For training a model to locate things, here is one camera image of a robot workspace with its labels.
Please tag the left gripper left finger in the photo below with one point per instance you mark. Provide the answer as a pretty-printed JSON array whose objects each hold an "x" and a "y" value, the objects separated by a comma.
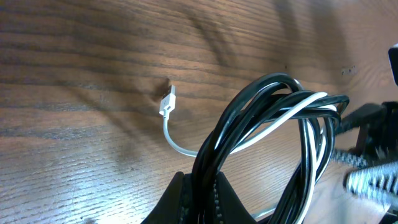
[{"x": 171, "y": 207}]

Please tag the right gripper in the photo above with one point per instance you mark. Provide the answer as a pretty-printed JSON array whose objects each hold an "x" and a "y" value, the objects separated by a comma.
[{"x": 377, "y": 140}]

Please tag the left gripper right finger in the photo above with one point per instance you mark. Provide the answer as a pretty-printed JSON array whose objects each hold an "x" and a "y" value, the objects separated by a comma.
[{"x": 228, "y": 207}]

